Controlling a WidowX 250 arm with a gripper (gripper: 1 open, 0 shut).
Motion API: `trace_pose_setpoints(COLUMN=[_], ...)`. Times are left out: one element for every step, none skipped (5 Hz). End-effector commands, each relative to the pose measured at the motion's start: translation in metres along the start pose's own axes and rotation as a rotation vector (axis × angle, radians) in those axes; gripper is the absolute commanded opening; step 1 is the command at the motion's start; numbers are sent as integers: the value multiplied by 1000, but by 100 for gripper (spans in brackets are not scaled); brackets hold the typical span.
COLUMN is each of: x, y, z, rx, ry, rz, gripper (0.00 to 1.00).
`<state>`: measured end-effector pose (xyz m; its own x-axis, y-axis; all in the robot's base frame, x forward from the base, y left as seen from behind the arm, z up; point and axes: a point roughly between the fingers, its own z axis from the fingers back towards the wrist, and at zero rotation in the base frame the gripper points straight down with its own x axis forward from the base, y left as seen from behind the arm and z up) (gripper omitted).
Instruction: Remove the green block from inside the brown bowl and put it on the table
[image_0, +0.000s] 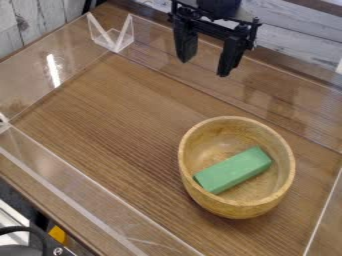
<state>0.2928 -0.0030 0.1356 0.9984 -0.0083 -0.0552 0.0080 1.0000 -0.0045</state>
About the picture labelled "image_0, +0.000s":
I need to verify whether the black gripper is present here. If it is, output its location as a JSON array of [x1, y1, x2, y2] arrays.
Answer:
[[169, 0, 262, 77]]

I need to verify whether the green rectangular block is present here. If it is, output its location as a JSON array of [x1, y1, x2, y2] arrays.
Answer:
[[193, 146, 273, 195]]

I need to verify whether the brown wooden bowl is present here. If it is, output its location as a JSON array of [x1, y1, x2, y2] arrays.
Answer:
[[178, 116, 296, 219]]

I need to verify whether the yellow and black device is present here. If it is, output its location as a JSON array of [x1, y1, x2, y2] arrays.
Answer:
[[30, 212, 94, 256]]

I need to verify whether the clear acrylic corner bracket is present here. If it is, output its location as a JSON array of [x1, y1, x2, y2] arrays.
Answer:
[[86, 13, 135, 53]]

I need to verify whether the clear acrylic enclosure wall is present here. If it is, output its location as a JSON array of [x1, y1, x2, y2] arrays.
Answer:
[[0, 113, 205, 256]]

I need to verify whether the black cable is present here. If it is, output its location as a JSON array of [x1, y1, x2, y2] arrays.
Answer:
[[0, 225, 50, 256]]

